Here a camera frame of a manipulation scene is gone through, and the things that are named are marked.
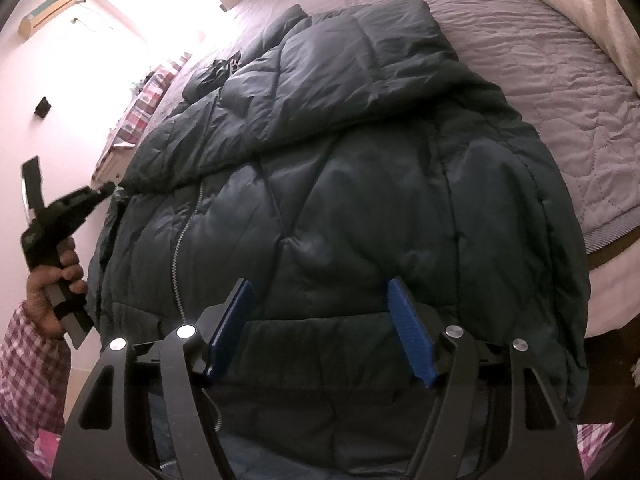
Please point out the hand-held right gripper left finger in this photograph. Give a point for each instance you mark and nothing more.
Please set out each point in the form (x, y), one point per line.
(230, 325)

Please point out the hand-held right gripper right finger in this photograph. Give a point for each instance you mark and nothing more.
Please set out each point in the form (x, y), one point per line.
(410, 330)

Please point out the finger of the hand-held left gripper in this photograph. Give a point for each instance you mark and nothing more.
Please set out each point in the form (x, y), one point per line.
(95, 194)

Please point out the dark green puffer jacket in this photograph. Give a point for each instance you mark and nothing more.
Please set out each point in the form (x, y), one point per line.
(350, 185)

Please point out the person's left forearm checked sleeve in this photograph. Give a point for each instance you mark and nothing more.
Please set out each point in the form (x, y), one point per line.
(30, 370)

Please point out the person's left hand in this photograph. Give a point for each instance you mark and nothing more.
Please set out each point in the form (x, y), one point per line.
(42, 305)

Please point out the white nightstand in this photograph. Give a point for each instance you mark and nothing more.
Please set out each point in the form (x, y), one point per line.
(112, 167)

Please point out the pink checked cloth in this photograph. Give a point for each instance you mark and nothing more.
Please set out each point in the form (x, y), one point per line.
(145, 105)

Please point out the small dark cloth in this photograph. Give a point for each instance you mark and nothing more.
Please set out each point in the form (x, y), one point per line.
(215, 72)

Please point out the person's pink checked clothing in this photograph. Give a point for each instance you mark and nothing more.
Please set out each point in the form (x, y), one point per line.
(597, 452)

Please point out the grey quilted bed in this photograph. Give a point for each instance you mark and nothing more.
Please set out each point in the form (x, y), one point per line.
(525, 60)

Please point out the cream leaf-print blanket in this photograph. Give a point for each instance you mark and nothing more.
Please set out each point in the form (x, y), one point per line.
(590, 20)

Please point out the black wall switch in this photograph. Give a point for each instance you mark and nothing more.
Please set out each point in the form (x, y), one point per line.
(42, 107)

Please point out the wall air conditioner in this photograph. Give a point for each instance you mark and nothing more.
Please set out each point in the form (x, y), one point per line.
(47, 12)

